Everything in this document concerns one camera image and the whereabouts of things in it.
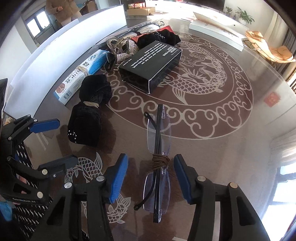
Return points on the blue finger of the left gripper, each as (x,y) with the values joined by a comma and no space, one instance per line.
(44,126)
(58,166)

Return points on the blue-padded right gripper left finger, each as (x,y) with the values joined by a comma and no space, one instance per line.
(62,220)

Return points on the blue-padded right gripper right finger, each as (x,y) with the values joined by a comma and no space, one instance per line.
(238,218)

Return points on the blue white medicine box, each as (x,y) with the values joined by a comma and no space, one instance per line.
(73,81)

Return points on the rimless glasses with cord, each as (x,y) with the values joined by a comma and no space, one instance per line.
(157,186)

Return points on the black rectangular box white text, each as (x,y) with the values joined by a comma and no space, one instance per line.
(148,67)

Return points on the red snack packet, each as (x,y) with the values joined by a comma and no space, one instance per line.
(164,34)

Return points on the white storage box with cork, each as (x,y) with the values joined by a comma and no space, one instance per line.
(46,65)

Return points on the person in brown jacket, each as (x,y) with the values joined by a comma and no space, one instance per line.
(65,11)

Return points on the plastic bag with wooden board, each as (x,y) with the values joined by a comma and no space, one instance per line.
(146,27)

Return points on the black fuzzy cloth item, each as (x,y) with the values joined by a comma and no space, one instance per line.
(144,44)

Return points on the cardboard box on floor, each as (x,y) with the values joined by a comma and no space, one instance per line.
(141,12)

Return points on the orange lounge chair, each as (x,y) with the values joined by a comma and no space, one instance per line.
(277,55)

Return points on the white flat box on table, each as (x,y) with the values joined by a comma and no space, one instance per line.
(216,30)

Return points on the potted green plant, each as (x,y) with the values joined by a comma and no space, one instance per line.
(243,17)

